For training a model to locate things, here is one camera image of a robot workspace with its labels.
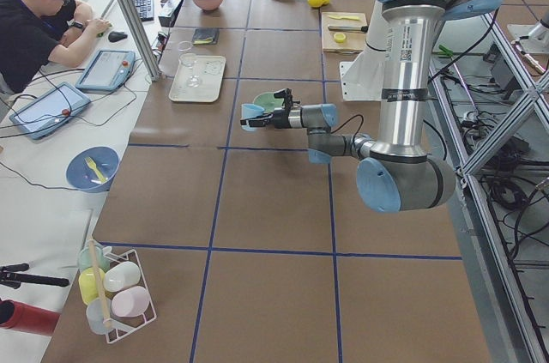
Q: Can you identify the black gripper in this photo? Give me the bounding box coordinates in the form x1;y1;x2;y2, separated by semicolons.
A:
240;88;303;129

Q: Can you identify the light blue plastic cup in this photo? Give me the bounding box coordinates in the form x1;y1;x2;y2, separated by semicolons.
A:
240;103;264;132

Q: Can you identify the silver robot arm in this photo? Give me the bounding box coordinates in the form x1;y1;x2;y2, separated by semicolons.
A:
240;0;503;213

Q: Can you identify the green bowl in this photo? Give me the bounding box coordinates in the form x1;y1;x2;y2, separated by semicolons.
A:
252;92;284;113

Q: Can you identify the blue bowl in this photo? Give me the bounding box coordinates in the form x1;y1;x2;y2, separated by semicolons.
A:
65;147;119;193

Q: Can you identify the cream bear tray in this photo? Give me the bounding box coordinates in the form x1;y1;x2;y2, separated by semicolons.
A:
168;54;226;103

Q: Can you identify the clear wine glass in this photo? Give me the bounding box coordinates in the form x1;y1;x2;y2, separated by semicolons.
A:
179;52;202;88

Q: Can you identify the dark sponge cloth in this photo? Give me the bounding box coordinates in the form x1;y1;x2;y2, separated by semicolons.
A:
191;27;220;45

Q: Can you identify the clear glass dish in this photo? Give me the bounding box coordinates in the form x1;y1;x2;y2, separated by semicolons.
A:
177;41;193;52

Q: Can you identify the wooden cutting board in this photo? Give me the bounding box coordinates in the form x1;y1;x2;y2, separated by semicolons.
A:
321;12;368;53

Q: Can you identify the whole yellow lemon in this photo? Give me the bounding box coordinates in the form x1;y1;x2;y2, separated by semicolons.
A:
307;0;324;9

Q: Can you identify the yellow plastic knife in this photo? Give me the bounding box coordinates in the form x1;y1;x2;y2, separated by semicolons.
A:
326;14;362;21

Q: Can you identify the far blue teach pendant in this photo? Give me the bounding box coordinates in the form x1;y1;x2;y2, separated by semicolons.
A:
75;50;136;93

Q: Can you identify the blue teach pendant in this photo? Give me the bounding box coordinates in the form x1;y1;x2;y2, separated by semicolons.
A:
9;82;91;140
75;50;136;93

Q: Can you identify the black computer mouse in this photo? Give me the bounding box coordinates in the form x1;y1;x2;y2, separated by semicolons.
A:
107;31;128;43

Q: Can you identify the black keyboard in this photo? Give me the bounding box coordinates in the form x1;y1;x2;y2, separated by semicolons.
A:
132;0;154;21

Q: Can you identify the yellow plastic fork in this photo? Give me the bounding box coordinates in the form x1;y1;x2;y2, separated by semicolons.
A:
84;156;107;184

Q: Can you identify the white cup in rack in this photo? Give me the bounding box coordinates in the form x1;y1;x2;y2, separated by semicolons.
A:
103;261;141;293

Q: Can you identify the green cup in rack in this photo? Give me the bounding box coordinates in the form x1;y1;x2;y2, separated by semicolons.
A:
77;245;112;273

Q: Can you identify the pink cup in rack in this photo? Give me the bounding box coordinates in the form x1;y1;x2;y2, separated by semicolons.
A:
112;286;150;318

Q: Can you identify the near blue teach pendant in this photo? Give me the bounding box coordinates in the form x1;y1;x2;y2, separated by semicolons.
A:
9;82;91;140

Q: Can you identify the yellow cup in rack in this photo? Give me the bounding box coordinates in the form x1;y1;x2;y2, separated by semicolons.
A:
78;268;99;306

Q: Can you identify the seated person black shirt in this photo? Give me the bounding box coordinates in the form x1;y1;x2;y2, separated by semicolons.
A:
1;0;111;95

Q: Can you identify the clear cup in rack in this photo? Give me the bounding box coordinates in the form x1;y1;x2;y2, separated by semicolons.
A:
86;298;112;335

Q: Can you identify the red cylinder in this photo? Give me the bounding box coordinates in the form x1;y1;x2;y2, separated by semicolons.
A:
1;299;60;336

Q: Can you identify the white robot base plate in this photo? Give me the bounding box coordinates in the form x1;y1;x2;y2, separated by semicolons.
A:
339;6;389;102

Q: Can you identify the steel handled knife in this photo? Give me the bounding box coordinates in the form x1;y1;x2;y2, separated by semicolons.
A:
328;25;369;33

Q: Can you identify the aluminium frame post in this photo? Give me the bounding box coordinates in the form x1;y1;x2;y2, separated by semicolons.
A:
118;0;161;82

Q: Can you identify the white wire cup rack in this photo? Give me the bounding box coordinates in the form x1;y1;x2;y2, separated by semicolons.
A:
86;247;157;344

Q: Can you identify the wooden rack handle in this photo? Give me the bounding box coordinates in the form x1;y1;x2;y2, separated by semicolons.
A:
87;239;112;331

